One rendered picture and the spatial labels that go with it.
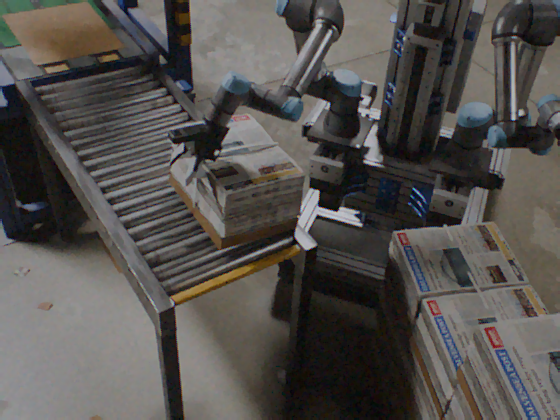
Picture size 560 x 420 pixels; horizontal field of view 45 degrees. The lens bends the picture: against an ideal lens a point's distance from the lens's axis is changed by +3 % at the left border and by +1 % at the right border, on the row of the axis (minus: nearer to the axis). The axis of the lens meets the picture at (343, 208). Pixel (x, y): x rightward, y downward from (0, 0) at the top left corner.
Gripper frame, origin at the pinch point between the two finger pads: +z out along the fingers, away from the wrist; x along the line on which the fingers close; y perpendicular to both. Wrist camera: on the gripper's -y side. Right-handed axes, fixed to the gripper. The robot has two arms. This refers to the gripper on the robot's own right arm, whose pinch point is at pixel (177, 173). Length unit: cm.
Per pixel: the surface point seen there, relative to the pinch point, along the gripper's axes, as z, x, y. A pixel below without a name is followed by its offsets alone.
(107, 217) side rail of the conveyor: 29.6, 16.6, -1.9
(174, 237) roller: 22.3, -0.9, 11.1
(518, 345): -26, -100, 36
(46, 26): 16, 145, 14
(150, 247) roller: 27.1, -1.2, 4.6
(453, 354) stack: -6, -84, 49
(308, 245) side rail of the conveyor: 1.9, -25.6, 40.3
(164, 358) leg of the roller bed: 50, -27, 10
